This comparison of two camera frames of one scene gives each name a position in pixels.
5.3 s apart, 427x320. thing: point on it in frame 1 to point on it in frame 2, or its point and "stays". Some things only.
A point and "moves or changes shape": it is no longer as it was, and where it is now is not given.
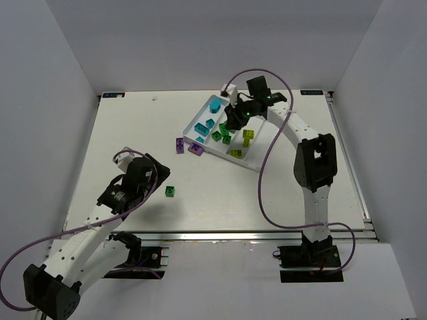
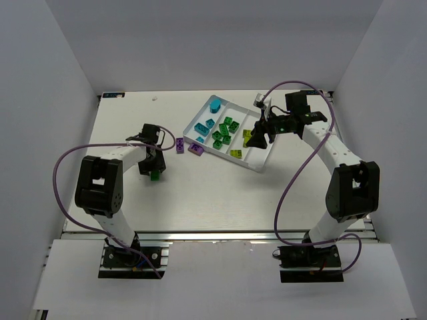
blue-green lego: (199, 139) stays
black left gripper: (159, 170) to (152, 165)
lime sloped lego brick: (236, 153) stays
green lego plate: (223, 129) stays
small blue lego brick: (210, 123) stays
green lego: (226, 139) to (217, 144)
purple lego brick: (180, 145) stays
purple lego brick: (195, 149) stays
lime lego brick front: (247, 135) stays
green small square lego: (169, 191) moves or changes shape
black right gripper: (233, 117) to (264, 126)
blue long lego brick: (215, 105) stays
